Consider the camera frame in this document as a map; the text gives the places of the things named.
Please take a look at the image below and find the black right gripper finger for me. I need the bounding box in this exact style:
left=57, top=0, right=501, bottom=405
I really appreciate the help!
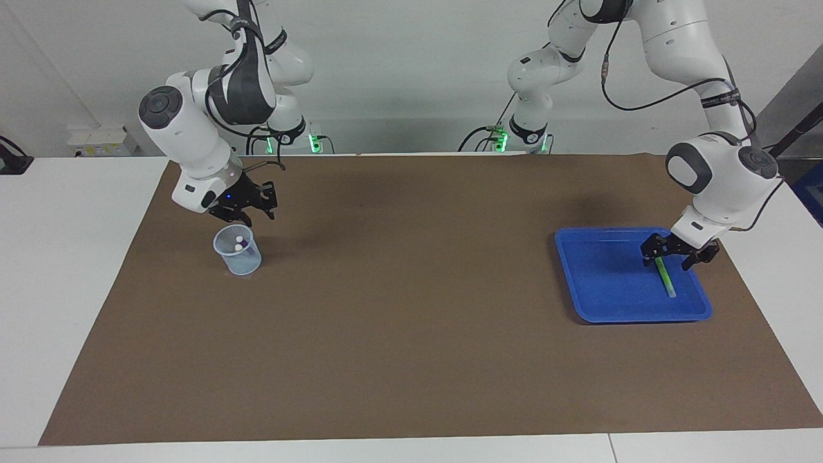
left=219, top=204, right=256, bottom=228
left=254, top=181, right=279, bottom=221

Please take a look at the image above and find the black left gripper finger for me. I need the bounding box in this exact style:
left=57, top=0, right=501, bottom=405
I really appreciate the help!
left=640, top=233, right=671, bottom=267
left=680, top=240, right=721, bottom=271

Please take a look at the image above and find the green highlighter pen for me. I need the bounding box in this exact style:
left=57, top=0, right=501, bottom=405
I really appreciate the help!
left=655, top=257, right=677, bottom=298

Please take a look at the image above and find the translucent plastic cup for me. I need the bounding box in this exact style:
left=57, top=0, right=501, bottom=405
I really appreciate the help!
left=213, top=225, right=262, bottom=277

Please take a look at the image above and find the blue plastic tray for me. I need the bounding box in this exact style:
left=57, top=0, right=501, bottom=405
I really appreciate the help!
left=554, top=226, right=713, bottom=324

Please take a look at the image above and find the blue box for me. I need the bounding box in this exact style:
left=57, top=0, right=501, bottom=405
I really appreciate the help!
left=791, top=161, right=823, bottom=227

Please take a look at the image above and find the black stand pole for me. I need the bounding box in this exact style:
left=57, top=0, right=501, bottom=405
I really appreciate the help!
left=765, top=103, right=823, bottom=161

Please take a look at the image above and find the brown table mat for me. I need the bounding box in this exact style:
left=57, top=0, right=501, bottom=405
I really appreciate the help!
left=39, top=153, right=823, bottom=446

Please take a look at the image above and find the black table clamp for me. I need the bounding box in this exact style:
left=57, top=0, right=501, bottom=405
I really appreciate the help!
left=0, top=135, right=34, bottom=176

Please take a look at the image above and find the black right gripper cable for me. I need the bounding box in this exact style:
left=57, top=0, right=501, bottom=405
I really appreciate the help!
left=193, top=0, right=288, bottom=173

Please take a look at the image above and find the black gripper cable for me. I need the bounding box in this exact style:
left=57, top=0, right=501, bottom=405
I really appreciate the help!
left=193, top=0, right=288, bottom=173
left=601, top=0, right=786, bottom=233

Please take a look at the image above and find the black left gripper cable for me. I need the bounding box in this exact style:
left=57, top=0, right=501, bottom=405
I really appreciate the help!
left=601, top=0, right=786, bottom=233

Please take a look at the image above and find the black left base cable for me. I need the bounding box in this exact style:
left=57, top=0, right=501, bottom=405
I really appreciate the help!
left=458, top=96, right=515, bottom=153

